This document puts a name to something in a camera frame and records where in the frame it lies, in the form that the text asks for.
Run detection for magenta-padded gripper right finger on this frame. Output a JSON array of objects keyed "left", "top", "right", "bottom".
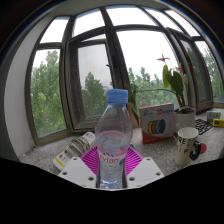
[{"left": 124, "top": 146, "right": 165, "bottom": 190}]

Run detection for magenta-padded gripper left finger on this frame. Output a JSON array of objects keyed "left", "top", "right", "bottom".
[{"left": 57, "top": 145, "right": 101, "bottom": 190}]

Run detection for clear blue-capped water bottle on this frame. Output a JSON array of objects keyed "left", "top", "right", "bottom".
[{"left": 94, "top": 88, "right": 134, "bottom": 190}]

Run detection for red and white filament box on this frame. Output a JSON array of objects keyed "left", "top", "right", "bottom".
[{"left": 138, "top": 102, "right": 177, "bottom": 145}]

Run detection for flat round red coaster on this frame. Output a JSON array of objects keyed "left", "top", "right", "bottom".
[{"left": 199, "top": 142, "right": 208, "bottom": 154}]

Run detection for flowering plant in white pot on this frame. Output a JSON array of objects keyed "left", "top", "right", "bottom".
[{"left": 128, "top": 54, "right": 198, "bottom": 138}]

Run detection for black lattice trivet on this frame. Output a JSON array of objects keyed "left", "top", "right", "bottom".
[{"left": 194, "top": 118, "right": 214, "bottom": 136}]

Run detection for light blue patterned box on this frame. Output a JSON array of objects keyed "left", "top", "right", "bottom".
[{"left": 206, "top": 110, "right": 223, "bottom": 124}]

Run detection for dark-framed bay window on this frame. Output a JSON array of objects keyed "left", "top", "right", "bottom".
[{"left": 24, "top": 4, "right": 224, "bottom": 146}]

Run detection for bagged white cable pack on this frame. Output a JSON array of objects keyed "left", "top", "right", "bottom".
[{"left": 52, "top": 131, "right": 97, "bottom": 172}]

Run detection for white mug with black handle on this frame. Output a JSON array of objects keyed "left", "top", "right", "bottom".
[{"left": 174, "top": 126, "right": 202, "bottom": 167}]

